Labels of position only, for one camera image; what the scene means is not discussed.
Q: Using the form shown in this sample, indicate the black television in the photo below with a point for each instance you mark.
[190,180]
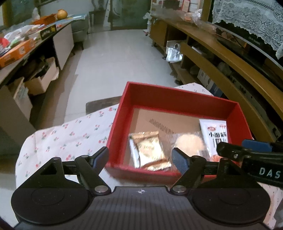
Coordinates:
[257,43]

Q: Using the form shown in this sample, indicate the grey sofa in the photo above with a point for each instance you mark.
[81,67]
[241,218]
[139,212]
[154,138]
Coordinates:
[80,26]

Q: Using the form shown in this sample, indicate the cardboard storage box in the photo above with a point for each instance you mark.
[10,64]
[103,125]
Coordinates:
[41,79]

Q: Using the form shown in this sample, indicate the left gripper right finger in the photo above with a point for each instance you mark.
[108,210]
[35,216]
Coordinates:
[191,169]

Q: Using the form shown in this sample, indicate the cherry print tablecloth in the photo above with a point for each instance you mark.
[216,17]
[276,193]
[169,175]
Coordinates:
[86,135]

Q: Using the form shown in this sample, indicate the silver foil bag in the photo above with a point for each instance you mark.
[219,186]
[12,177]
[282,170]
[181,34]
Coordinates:
[173,53]

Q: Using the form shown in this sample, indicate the black long box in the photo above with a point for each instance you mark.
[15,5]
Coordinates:
[47,31]

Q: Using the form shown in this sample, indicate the white noodle snack packet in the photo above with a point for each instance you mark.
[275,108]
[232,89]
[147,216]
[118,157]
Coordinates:
[214,132]

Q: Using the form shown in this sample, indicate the white lace cloth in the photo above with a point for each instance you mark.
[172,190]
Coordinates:
[261,18]

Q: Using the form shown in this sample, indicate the wooden TV stand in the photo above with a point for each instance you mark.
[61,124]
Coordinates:
[260,99]

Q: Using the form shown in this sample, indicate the gold biscuit packet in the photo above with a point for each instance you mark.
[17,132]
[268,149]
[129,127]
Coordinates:
[147,151]

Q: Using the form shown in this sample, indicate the red cardboard box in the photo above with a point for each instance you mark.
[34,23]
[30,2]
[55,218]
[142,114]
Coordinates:
[145,107]

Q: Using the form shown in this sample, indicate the clear round cracker packet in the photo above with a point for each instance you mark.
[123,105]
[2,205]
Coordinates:
[191,143]

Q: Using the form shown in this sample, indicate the yellow pomelo fruit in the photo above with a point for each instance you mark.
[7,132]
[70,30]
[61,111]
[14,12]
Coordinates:
[61,14]

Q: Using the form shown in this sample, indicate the dark wooden chair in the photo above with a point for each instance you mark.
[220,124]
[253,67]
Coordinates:
[96,21]

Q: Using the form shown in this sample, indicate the white cabinet door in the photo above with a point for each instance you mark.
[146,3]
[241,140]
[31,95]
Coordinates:
[63,44]

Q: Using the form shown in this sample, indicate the orange flat box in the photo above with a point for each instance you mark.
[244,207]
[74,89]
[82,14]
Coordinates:
[17,52]

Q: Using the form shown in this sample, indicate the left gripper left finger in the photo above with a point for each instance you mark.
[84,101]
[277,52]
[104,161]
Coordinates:
[89,168]

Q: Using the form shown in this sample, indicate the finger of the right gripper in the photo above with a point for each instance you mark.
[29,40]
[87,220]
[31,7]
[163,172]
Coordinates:
[258,146]
[230,151]

